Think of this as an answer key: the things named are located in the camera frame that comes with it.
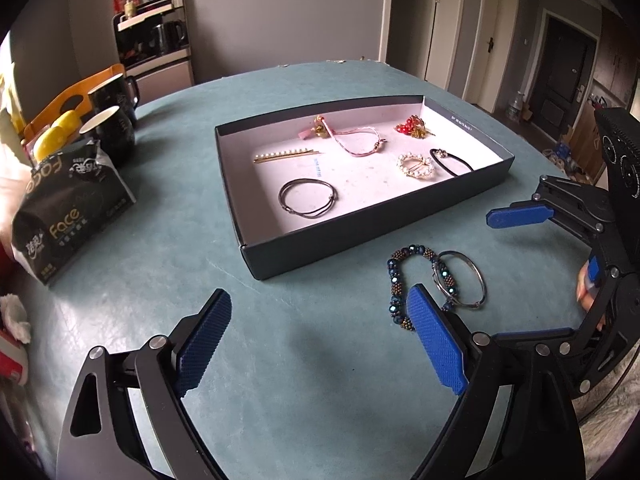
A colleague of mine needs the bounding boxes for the pink braided cord bracelet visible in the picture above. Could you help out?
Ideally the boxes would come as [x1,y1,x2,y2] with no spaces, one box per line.
[299,116,392,158]

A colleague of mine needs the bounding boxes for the yellow plastic container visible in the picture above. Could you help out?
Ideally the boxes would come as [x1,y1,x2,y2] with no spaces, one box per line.
[50,110,83,133]

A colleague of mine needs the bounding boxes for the person's right hand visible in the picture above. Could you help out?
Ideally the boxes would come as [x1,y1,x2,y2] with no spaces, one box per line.
[576,262,600,312]

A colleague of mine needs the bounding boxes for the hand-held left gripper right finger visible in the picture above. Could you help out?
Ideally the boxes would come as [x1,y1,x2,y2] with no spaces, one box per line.
[405,282,583,480]

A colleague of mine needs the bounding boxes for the black tissue pack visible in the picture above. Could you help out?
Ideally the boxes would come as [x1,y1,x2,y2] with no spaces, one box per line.
[12,140,138,287]

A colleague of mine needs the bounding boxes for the silver bangle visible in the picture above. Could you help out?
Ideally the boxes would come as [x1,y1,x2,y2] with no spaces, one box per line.
[431,251,487,311]

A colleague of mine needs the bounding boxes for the dark shallow cardboard box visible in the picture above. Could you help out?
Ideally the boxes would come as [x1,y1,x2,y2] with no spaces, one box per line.
[215,94,516,281]

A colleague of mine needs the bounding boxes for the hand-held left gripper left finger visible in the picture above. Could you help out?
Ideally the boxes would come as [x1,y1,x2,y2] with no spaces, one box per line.
[65,287,233,480]

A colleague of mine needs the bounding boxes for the crumpled white tissue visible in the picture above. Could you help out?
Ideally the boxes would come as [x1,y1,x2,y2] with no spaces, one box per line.
[0,294,32,343]

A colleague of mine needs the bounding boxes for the brown cardboard box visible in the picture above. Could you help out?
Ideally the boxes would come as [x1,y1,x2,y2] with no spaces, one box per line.
[562,102,611,183]

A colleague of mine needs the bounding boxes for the tall black mug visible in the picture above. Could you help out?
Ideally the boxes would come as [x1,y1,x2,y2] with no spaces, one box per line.
[88,74,141,128]

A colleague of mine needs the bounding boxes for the white bottle with red label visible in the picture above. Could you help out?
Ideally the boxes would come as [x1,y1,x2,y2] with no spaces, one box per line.
[0,330,28,386]

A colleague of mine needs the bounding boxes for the water dispenser cabinet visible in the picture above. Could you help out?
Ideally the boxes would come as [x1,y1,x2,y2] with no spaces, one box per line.
[111,0,197,106]

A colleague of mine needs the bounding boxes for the white closet door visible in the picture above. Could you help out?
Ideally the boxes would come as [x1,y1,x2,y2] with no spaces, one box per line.
[425,0,473,96]

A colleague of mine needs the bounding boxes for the pearl ring brooch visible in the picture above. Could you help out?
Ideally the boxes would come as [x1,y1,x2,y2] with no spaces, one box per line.
[397,154,436,180]

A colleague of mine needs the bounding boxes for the black hair tie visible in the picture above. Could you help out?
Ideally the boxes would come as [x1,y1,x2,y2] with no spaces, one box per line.
[429,147,475,179]

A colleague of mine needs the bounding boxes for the yellow fruit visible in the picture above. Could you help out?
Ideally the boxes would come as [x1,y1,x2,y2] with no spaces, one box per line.
[32,127,81,163]

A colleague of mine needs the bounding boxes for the wooden chair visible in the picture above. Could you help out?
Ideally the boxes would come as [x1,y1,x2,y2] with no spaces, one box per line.
[22,63,126,136]

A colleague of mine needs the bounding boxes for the blue beaded bracelet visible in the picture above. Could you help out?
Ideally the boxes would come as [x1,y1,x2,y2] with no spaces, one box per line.
[386,245,457,333]

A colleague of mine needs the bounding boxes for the clear water jug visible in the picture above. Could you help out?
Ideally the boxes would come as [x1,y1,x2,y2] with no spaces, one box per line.
[505,91,526,121]

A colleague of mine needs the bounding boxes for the pearl hair pin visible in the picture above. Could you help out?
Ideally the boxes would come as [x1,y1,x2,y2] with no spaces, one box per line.
[253,147,323,164]

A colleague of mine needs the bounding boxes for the round black mug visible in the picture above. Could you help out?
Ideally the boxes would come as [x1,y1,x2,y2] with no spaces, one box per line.
[80,106,137,168]

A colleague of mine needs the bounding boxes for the thin black cord bracelet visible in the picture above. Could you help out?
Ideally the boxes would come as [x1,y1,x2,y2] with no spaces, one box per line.
[278,178,338,219]

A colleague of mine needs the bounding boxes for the red bead gold ornament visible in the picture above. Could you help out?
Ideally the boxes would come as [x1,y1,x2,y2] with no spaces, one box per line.
[394,115,436,140]

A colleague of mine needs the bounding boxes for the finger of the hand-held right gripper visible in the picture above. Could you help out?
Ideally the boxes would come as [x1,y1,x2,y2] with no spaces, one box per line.
[492,266,640,402]
[486,175,614,247]

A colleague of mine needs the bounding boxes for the dark entrance door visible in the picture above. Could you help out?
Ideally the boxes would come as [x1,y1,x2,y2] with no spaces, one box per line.
[530,12,598,136]

